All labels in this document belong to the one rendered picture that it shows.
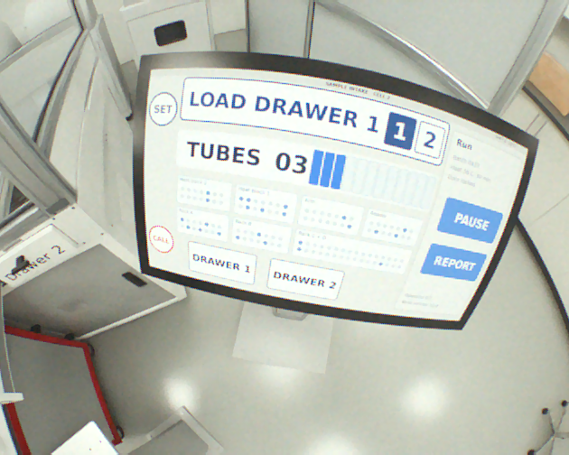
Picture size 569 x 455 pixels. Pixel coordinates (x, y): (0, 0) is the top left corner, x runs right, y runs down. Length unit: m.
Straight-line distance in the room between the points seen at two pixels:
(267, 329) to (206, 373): 0.39
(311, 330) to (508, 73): 1.26
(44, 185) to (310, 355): 1.20
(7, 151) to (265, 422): 1.35
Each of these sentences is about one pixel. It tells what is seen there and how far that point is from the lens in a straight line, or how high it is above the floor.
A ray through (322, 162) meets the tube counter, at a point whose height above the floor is 1.12.
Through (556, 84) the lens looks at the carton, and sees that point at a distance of 2.32.
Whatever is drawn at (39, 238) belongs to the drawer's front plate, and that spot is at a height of 0.92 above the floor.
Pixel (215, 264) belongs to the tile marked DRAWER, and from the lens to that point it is 0.35.
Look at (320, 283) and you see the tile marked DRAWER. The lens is 0.33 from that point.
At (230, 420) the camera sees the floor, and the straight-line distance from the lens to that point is 1.39.
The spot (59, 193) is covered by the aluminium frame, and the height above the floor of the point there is 0.99.
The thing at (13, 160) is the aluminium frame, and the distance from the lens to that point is 0.55.
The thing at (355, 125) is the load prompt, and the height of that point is 1.15.
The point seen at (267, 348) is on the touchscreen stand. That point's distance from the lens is 1.29.
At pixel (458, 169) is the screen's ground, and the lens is 0.32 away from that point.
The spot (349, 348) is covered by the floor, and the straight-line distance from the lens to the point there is 1.38.
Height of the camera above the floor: 1.32
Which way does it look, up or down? 63 degrees down
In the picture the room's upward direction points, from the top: 5 degrees clockwise
